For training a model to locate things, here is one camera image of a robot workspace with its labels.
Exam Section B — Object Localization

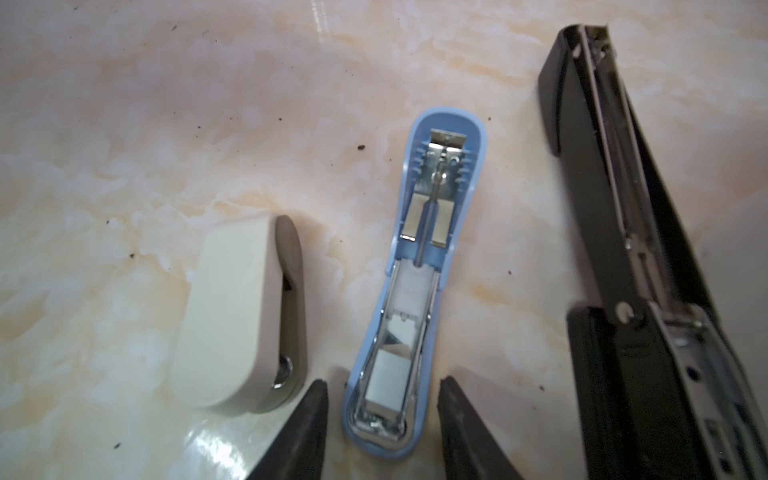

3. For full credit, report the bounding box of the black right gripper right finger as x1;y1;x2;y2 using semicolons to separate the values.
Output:
437;376;522;480

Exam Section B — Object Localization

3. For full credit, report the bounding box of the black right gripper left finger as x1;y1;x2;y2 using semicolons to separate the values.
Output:
246;379;329;480

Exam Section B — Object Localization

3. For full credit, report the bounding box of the white plastic tray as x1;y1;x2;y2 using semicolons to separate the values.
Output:
695;189;767;409

